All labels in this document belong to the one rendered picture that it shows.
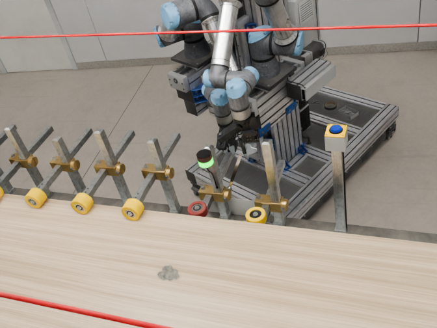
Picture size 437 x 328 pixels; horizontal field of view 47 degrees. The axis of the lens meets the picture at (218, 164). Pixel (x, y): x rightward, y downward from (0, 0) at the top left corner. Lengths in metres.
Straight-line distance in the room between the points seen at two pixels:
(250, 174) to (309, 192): 0.43
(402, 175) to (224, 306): 1.99
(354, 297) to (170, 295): 0.62
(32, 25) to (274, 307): 4.46
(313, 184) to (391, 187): 0.56
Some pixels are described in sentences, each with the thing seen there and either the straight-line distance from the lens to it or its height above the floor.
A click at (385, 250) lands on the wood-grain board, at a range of 1.83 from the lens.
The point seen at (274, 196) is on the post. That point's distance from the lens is 2.06.
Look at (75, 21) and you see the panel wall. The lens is 5.34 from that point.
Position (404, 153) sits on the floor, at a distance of 3.61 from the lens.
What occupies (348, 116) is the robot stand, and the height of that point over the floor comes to 0.24.
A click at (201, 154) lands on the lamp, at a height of 1.11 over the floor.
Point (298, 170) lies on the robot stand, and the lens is 3.19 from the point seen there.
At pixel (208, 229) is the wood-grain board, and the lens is 1.96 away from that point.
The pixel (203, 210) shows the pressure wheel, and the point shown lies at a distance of 2.03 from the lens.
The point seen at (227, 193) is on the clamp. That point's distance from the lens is 2.14.
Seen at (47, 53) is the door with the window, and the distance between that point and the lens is 5.73.
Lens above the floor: 2.31
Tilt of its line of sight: 39 degrees down
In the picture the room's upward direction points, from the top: 14 degrees counter-clockwise
